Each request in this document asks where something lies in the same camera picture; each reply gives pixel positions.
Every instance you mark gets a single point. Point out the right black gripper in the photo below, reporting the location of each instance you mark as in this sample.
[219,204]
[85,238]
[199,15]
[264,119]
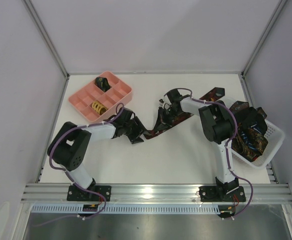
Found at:
[165,119]

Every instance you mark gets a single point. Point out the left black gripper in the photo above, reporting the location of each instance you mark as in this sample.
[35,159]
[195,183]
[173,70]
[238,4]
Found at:
[134,129]

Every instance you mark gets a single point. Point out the dark red patterned tie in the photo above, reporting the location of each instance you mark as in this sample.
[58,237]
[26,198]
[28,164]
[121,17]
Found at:
[165,127]

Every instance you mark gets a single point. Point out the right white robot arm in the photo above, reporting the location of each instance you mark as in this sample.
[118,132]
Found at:
[219,127]

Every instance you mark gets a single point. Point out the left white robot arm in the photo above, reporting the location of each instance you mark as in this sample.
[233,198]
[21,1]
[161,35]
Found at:
[67,150]

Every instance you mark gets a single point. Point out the pile of dark ties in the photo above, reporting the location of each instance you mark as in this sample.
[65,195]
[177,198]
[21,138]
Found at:
[250,141]

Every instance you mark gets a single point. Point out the rolled yellow patterned tie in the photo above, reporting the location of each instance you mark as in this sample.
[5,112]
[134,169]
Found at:
[98,107]

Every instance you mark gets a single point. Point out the pink compartment organizer tray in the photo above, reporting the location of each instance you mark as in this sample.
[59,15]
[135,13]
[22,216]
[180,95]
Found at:
[81,100]

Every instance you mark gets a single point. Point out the rolled black yellow tie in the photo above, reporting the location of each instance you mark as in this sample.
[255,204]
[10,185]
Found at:
[102,83]

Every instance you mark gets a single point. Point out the white plastic basket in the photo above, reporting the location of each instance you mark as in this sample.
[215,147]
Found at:
[274,135]

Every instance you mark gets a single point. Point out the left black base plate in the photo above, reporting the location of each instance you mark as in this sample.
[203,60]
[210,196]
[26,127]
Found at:
[77,195]

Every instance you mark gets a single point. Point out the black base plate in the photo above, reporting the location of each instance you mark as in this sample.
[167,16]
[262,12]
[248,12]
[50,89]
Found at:
[212,193]
[77,195]

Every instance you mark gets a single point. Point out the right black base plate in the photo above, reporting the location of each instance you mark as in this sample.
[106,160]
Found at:
[212,193]

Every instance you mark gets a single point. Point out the white slotted cable duct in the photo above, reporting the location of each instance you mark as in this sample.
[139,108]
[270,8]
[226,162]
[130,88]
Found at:
[193,209]

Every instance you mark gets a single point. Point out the aluminium front rail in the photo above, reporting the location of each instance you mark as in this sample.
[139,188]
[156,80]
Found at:
[271,194]

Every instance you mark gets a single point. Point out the left aluminium frame post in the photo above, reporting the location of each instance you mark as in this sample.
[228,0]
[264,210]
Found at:
[45,36]

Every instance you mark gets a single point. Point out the aluminium frame post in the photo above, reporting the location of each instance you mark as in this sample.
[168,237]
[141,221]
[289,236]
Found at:
[45,36]
[266,32]

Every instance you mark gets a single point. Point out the right aluminium frame post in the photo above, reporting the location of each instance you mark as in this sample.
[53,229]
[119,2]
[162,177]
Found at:
[266,32]

